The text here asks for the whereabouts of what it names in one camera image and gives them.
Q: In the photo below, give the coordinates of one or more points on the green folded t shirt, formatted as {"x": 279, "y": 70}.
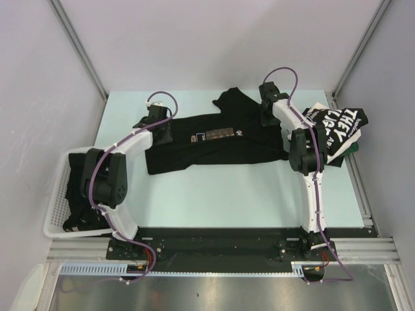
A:
{"x": 354, "y": 147}

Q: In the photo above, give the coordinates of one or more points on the black clothes in basket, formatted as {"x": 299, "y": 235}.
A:
{"x": 83, "y": 217}

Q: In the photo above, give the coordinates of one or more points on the white slotted cable duct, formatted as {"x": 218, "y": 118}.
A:
{"x": 127, "y": 270}

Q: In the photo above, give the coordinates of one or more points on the aluminium frame rail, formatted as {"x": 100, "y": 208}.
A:
{"x": 349, "y": 250}

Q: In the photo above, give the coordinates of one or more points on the white folded t shirt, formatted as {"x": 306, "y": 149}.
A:
{"x": 319, "y": 107}

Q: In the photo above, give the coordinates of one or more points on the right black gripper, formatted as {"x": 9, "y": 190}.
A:
{"x": 266, "y": 122}

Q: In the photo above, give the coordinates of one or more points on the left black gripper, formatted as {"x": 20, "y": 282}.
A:
{"x": 167, "y": 138}

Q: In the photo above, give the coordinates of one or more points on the white plastic laundry basket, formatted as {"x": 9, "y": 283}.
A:
{"x": 58, "y": 209}

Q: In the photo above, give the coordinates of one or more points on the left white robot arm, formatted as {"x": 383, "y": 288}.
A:
{"x": 107, "y": 172}

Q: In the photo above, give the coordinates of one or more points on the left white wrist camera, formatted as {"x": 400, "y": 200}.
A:
{"x": 155, "y": 103}

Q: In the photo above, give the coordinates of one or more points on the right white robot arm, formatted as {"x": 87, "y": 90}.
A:
{"x": 307, "y": 152}

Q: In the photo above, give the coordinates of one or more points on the black graphic t shirt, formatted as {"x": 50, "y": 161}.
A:
{"x": 234, "y": 136}

